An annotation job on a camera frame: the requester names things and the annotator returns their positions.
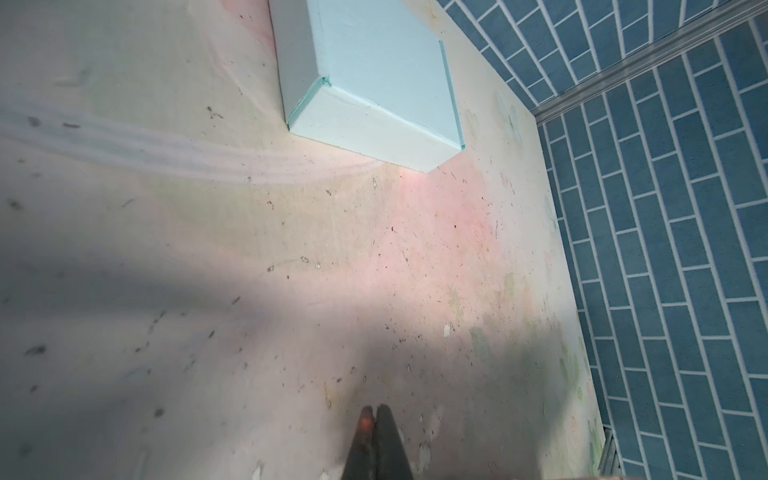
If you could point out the light blue paper box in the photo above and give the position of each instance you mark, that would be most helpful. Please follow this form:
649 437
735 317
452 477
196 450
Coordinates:
368 77

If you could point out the aluminium corner post right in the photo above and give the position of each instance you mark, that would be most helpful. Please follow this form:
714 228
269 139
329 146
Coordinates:
699 30

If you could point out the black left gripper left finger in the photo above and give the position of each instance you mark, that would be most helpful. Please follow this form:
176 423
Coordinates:
361 459

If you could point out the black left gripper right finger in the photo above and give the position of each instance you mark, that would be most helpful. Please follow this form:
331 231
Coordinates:
390 460

